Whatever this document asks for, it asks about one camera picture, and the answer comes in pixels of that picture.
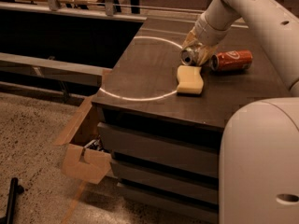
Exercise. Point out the grey metal railing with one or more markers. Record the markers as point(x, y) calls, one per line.
point(54, 14)

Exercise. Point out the top grey drawer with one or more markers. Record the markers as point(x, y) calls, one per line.
point(180, 155)

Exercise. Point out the green white 7up can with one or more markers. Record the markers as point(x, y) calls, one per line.
point(189, 56)

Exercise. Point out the orange soda can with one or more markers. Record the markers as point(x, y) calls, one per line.
point(235, 60)

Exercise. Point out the open cardboard box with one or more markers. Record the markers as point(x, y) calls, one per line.
point(80, 161)

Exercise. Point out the middle grey drawer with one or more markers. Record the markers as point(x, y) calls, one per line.
point(166, 182)

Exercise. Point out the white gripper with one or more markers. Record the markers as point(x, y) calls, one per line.
point(203, 34)

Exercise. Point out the grey drawer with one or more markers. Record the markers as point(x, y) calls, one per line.
point(180, 155)
point(167, 203)
point(166, 182)

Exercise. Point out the black pole on floor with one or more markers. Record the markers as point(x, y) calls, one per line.
point(14, 190)

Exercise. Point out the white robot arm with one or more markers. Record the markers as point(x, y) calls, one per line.
point(259, 157)

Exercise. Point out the grey drawer cabinet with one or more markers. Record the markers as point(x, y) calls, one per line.
point(140, 95)

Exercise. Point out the bottom grey drawer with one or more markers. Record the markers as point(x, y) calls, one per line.
point(167, 203)

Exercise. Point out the yellow sponge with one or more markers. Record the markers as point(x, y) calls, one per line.
point(189, 80)

